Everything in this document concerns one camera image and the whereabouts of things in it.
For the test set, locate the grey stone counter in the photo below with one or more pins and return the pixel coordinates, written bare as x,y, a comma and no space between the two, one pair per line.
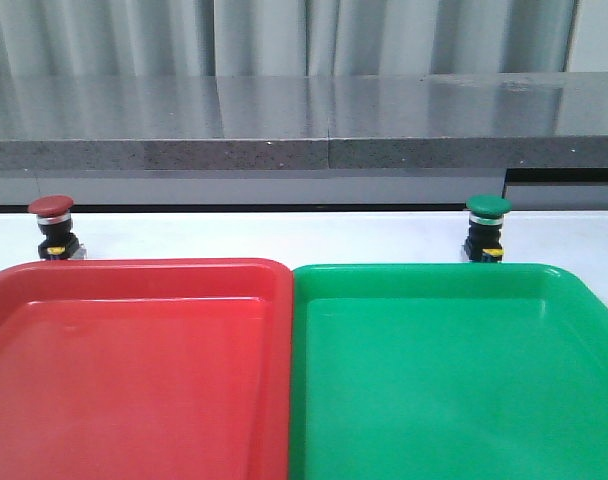
284,143

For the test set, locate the red mushroom push button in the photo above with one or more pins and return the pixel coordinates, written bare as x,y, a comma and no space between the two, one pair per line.
54,220

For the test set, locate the green plastic tray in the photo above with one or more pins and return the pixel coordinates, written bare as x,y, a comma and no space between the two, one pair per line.
448,371

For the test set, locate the white curtain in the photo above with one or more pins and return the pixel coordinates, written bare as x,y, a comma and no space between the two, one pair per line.
283,38

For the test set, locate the red plastic tray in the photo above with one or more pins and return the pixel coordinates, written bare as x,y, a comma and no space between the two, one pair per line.
145,369

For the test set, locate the green mushroom push button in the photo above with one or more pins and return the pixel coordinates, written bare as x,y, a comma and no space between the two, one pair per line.
486,218

